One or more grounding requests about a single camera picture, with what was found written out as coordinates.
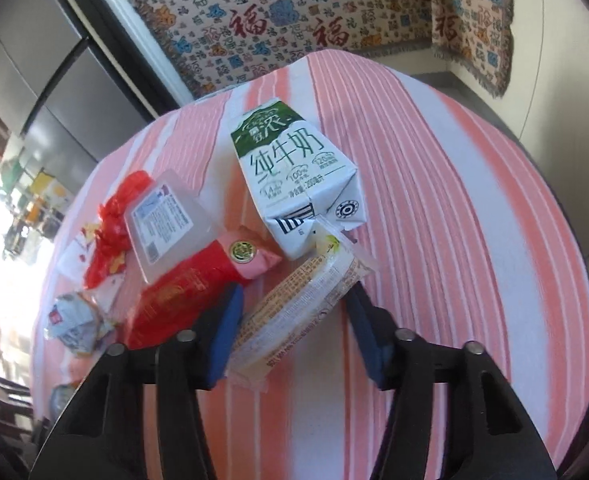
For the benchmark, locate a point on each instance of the white kitchen counter cabinet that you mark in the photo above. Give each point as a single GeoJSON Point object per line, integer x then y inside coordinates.
{"type": "Point", "coordinates": [564, 85]}

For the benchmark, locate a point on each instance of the red snack pouch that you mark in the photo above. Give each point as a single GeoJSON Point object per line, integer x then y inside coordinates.
{"type": "Point", "coordinates": [184, 290]}

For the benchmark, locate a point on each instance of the small white red packet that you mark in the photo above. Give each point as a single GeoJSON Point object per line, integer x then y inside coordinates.
{"type": "Point", "coordinates": [74, 255]}

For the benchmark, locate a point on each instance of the metal storage rack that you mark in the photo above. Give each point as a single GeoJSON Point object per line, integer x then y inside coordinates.
{"type": "Point", "coordinates": [24, 220]}

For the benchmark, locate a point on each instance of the clear yellowish snack pack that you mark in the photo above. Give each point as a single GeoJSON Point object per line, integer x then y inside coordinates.
{"type": "Point", "coordinates": [299, 305]}

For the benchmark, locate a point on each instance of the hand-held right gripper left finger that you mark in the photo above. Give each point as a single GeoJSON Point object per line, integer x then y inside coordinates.
{"type": "Point", "coordinates": [227, 330]}

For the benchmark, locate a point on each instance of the white green milk carton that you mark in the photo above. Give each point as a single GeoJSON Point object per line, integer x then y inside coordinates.
{"type": "Point", "coordinates": [294, 175]}

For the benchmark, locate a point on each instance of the pink striped tablecloth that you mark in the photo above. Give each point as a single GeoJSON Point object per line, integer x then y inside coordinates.
{"type": "Point", "coordinates": [449, 210]}

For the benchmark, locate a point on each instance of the crumpled white wrapper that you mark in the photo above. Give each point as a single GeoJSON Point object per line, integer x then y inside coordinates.
{"type": "Point", "coordinates": [77, 322]}

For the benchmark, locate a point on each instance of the yellow white cardboard box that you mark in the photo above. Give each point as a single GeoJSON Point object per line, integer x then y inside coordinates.
{"type": "Point", "coordinates": [49, 190]}

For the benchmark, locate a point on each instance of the narrow printed cloth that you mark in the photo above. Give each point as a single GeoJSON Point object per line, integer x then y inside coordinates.
{"type": "Point", "coordinates": [474, 20]}

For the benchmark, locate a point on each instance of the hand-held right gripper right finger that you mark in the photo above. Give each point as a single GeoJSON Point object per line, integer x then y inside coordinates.
{"type": "Point", "coordinates": [369, 340]}

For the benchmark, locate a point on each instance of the red plastic bag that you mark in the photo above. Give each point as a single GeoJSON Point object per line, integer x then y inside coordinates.
{"type": "Point", "coordinates": [112, 240]}

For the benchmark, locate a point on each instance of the clear plastic box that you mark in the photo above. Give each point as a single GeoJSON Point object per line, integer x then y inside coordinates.
{"type": "Point", "coordinates": [169, 225]}

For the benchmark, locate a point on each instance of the grey refrigerator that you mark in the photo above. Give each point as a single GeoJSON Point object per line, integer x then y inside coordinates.
{"type": "Point", "coordinates": [64, 70]}

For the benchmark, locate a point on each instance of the wide printed cloth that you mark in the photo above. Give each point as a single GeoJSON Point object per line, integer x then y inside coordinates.
{"type": "Point", "coordinates": [284, 15]}

